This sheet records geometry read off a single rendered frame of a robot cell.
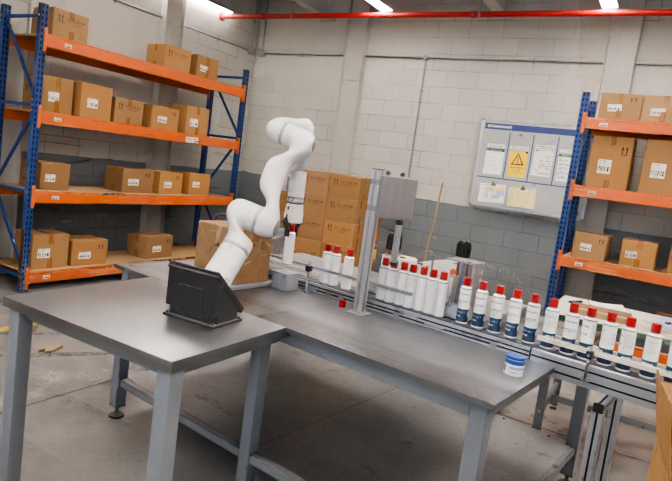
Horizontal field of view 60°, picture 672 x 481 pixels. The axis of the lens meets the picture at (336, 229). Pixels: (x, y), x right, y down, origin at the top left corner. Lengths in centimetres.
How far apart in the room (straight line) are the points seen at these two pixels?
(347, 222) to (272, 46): 354
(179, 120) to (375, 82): 260
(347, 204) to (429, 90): 208
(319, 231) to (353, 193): 58
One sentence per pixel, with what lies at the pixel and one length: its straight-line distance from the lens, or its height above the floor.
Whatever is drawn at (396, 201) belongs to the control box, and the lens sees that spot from 264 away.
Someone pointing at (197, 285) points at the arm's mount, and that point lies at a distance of 227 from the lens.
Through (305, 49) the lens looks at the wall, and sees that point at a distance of 857.
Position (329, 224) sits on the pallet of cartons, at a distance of 634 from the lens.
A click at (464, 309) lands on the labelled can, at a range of 262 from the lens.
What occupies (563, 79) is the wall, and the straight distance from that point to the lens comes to 717.
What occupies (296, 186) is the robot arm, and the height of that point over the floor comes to 136.
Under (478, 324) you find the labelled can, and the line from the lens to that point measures 260.
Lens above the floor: 149
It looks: 6 degrees down
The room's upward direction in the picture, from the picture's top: 8 degrees clockwise
